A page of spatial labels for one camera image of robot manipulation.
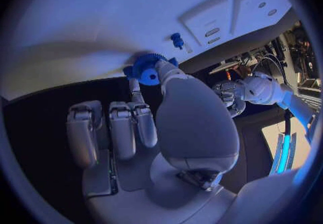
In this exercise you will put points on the glowing light bar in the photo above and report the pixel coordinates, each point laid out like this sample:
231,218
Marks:
285,153

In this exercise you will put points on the small blue block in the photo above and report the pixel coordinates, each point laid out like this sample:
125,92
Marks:
174,62

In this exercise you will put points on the white task board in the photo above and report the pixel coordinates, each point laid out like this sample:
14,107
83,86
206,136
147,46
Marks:
101,16

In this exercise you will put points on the blue gear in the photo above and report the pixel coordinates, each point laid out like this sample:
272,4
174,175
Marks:
146,66

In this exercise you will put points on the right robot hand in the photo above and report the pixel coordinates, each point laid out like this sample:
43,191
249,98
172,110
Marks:
196,119

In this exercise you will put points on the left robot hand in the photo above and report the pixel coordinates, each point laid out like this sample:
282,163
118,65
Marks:
228,92

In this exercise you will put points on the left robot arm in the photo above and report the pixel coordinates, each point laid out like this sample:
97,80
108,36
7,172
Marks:
265,90

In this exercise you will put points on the blue peg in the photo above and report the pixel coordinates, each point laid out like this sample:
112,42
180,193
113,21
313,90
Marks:
177,39

